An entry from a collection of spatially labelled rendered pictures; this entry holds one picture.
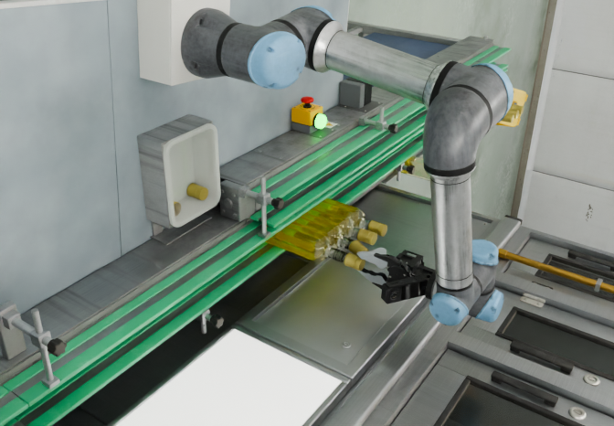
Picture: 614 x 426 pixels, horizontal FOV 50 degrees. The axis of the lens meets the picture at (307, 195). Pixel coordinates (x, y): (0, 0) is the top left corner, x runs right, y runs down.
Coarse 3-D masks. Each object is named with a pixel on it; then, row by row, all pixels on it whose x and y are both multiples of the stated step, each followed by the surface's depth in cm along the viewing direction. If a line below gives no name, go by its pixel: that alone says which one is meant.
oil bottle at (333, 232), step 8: (304, 216) 180; (296, 224) 178; (304, 224) 176; (312, 224) 176; (320, 224) 176; (328, 224) 176; (320, 232) 174; (328, 232) 173; (336, 232) 173; (336, 240) 173; (336, 248) 174
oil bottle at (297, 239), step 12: (288, 228) 175; (300, 228) 175; (276, 240) 176; (288, 240) 173; (300, 240) 171; (312, 240) 169; (324, 240) 170; (300, 252) 172; (312, 252) 170; (324, 252) 169
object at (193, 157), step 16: (208, 128) 156; (176, 144) 159; (192, 144) 163; (208, 144) 161; (176, 160) 160; (192, 160) 165; (208, 160) 163; (176, 176) 162; (192, 176) 167; (208, 176) 165; (176, 192) 164; (208, 192) 168; (192, 208) 163; (208, 208) 165; (176, 224) 156
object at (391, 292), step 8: (400, 280) 155; (408, 280) 155; (416, 280) 155; (424, 280) 156; (384, 288) 153; (392, 288) 152; (400, 288) 154; (408, 288) 155; (416, 288) 156; (424, 288) 157; (384, 296) 153; (392, 296) 153; (400, 296) 155; (408, 296) 156; (416, 296) 157
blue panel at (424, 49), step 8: (376, 40) 303; (384, 40) 303; (392, 40) 303; (400, 40) 304; (408, 40) 304; (416, 40) 304; (400, 48) 291; (408, 48) 291; (416, 48) 291; (424, 48) 292; (432, 48) 292; (440, 48) 292; (416, 56) 281; (424, 56) 281
